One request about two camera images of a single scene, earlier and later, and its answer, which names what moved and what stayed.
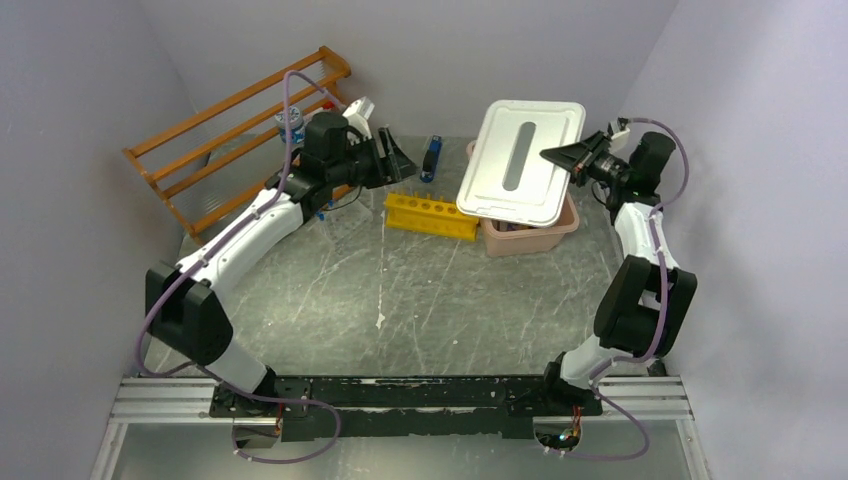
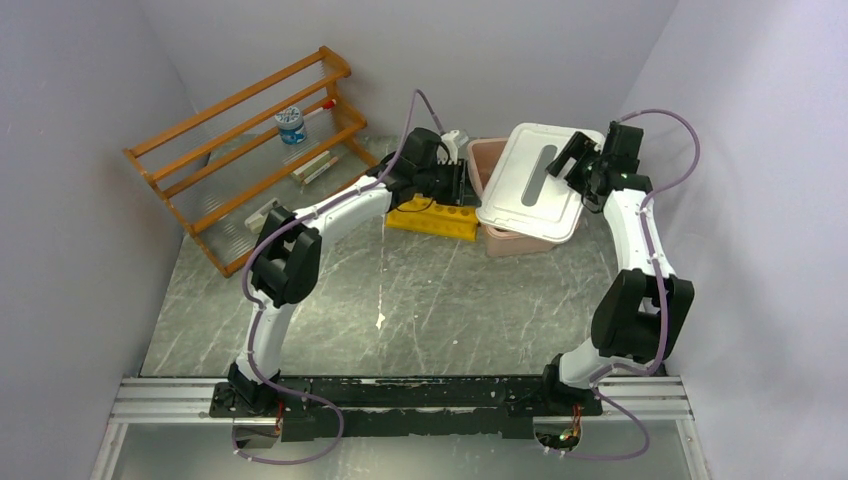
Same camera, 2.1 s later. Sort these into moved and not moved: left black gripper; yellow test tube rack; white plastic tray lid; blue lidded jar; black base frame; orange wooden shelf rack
Moved: white plastic tray lid; left black gripper
Not moved: black base frame; yellow test tube rack; blue lidded jar; orange wooden shelf rack
